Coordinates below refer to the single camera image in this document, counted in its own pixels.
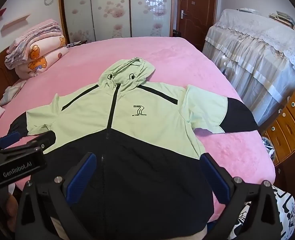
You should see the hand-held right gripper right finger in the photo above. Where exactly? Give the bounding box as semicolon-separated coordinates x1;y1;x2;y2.
202;152;283;240

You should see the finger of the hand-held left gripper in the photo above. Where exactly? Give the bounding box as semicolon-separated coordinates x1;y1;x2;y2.
25;130;56;154
0;131;21;149

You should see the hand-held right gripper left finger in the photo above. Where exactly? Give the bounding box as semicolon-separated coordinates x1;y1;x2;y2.
15;152;98;240

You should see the green and black hooded jacket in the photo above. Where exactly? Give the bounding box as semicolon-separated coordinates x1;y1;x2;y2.
7;58;259;240

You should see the crumpled grey cloth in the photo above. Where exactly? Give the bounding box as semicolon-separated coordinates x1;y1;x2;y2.
0;79;26;107

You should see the striped crumpled cloth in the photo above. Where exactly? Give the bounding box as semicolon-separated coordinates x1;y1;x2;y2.
262;136;276;163

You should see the wooden headboard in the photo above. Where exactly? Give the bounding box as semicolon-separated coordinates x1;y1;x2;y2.
0;49;19;103

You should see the black and white printed cloth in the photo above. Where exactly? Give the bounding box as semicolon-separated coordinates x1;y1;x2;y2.
231;185;295;240

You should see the folded bear print quilt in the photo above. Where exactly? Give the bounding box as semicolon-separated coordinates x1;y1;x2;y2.
14;36;70;80

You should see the wooden drawer cabinet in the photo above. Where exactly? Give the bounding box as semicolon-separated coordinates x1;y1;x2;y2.
260;89;295;167

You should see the pink bed blanket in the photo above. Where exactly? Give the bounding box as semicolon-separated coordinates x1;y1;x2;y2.
0;37;275;224

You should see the floral sliding door wardrobe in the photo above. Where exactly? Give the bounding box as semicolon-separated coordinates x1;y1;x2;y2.
58;0;178;44

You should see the brown wooden door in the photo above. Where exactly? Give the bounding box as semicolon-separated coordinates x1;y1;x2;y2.
176;0;218;52

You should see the stack of books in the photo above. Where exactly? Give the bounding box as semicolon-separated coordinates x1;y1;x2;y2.
269;10;295;29

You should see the pink wall shelf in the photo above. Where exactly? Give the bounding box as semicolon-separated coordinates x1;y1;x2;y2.
0;15;30;32

